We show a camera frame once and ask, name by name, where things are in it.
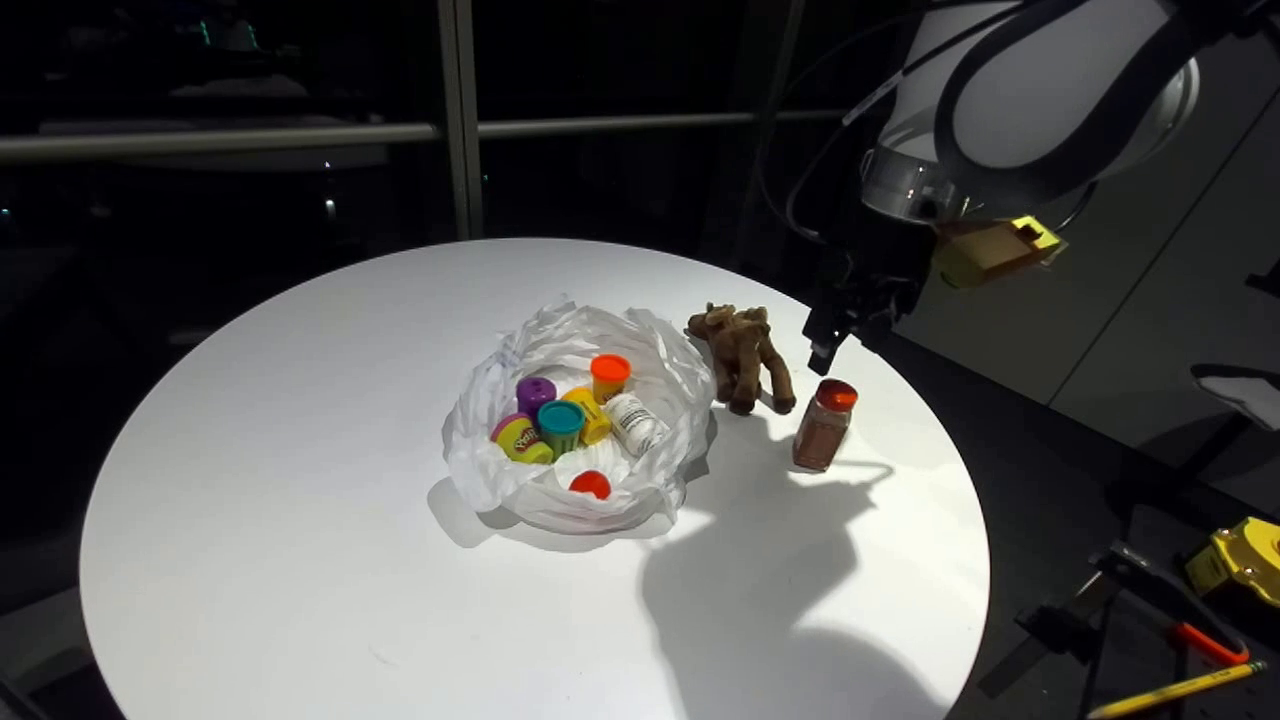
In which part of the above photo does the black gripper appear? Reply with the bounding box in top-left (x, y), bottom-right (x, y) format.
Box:
top-left (803, 216), bottom-right (936, 376)

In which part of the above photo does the brown plush moose toy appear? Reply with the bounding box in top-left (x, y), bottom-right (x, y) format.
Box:
top-left (685, 302), bottom-right (795, 417)

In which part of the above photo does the spice jar red lid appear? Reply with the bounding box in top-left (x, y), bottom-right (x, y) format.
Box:
top-left (791, 378), bottom-right (859, 472)

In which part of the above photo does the white plastic bag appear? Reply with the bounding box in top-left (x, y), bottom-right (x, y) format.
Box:
top-left (441, 302), bottom-right (713, 536)

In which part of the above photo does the teal lid play-doh tub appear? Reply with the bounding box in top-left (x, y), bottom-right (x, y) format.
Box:
top-left (534, 399), bottom-right (583, 453)

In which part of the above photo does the purple lid play-doh tub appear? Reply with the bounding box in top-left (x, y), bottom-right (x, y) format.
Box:
top-left (517, 376), bottom-right (556, 417)

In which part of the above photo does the orange lid play-doh tub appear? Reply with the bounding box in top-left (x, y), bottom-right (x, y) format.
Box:
top-left (587, 352), bottom-right (632, 399)

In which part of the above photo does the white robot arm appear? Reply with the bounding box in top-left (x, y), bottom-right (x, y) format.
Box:
top-left (803, 0), bottom-right (1280, 372)

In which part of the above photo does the white supplement bottle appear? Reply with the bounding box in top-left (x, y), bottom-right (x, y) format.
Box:
top-left (609, 392), bottom-right (656, 456)

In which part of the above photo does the magenta lid play-doh tub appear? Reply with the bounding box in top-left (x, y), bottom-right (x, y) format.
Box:
top-left (492, 417), bottom-right (556, 465)

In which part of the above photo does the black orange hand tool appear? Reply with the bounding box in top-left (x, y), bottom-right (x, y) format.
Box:
top-left (1093, 545), bottom-right (1249, 665)

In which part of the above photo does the metal window railing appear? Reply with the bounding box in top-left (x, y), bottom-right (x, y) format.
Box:
top-left (0, 0), bottom-right (903, 240)

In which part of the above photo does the yellow tool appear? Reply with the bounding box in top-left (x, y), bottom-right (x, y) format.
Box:
top-left (1185, 517), bottom-right (1280, 607)

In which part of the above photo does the yellow pencil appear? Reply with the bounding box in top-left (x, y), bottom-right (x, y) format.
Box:
top-left (1089, 661), bottom-right (1267, 720)

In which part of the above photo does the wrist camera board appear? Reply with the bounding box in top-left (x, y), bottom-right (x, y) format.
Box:
top-left (933, 216), bottom-right (1063, 287)

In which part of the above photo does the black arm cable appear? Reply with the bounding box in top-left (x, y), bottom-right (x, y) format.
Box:
top-left (779, 53), bottom-right (936, 251)

